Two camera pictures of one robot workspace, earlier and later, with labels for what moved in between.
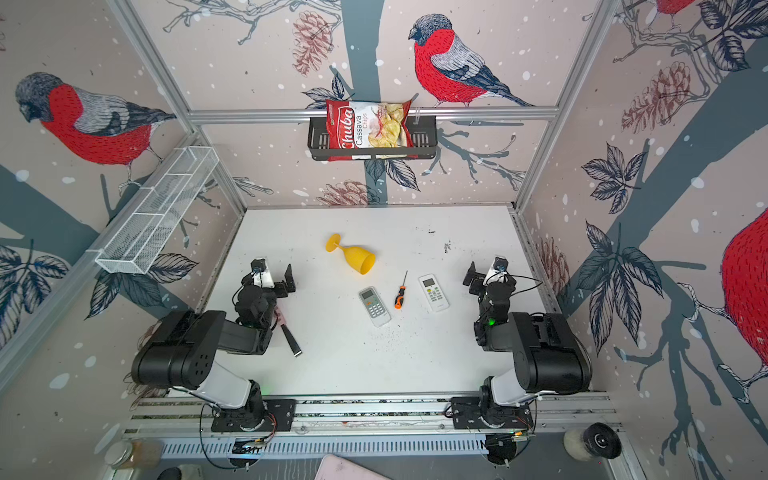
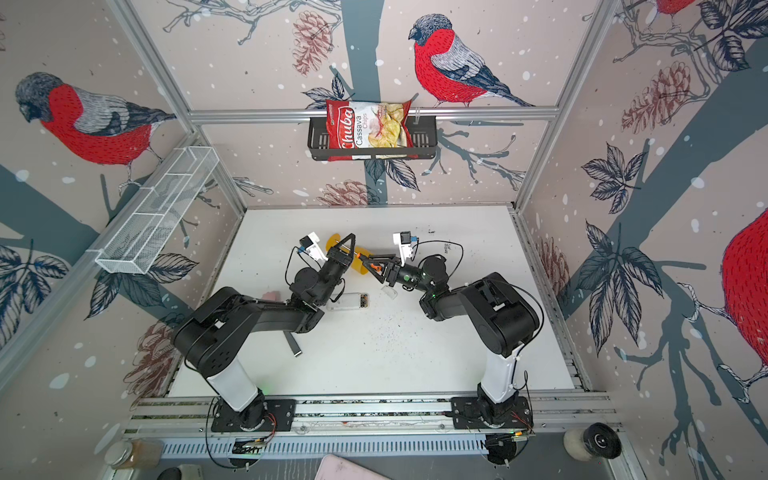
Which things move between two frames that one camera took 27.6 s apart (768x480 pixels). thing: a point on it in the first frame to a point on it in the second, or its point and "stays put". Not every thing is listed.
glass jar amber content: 133,454 stays put
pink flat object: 333,467 stays put
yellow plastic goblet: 360,258 stays put
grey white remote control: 374,306 to 350,301
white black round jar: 599,439 stays put
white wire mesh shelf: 134,243 stays put
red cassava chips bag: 364,125 stays put
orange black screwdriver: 399,300 to 374,266
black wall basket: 424,128 stays put
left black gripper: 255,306 to 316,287
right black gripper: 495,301 to 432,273
